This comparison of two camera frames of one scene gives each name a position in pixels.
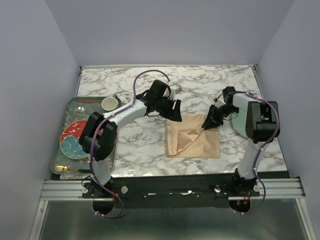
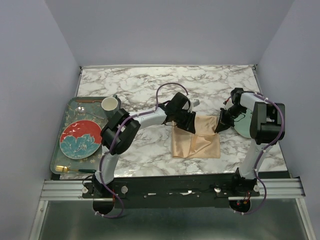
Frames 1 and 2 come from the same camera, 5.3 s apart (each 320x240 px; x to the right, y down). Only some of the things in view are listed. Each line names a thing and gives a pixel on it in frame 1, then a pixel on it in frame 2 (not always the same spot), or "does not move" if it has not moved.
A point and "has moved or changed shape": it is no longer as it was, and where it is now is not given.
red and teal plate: (69, 140) does not move
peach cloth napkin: (187, 139) has moved or changed shape
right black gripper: (212, 120) to (223, 124)
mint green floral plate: (239, 121) does not move
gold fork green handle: (65, 169) does not move
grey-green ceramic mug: (111, 103) does not move
